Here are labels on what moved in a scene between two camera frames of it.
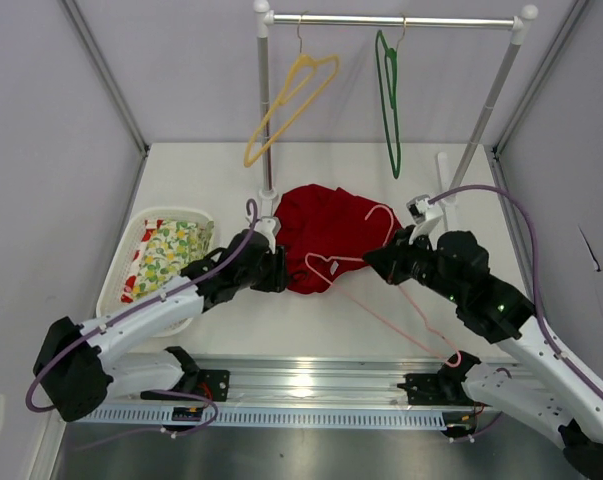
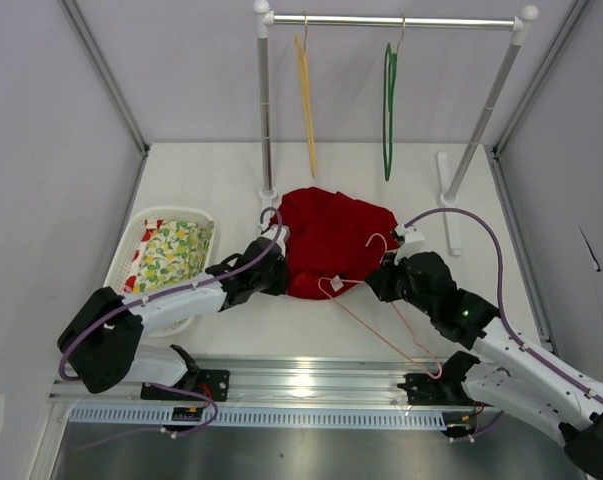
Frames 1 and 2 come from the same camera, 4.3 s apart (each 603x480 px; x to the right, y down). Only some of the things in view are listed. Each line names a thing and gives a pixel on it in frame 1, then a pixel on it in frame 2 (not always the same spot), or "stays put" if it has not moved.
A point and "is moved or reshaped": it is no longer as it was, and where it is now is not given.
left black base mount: x=208 y=385 stays put
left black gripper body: x=269 y=275 stays put
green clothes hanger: x=387 y=58 is moved or reshaped
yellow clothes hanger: x=268 y=121 -> x=304 y=57
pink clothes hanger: x=425 y=319 -> x=393 y=303
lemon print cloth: x=164 y=251 stays put
